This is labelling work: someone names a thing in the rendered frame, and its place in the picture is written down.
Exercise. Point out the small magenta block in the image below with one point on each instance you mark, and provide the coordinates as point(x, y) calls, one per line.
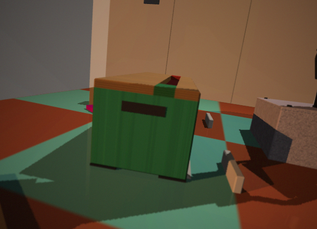
point(89, 107)

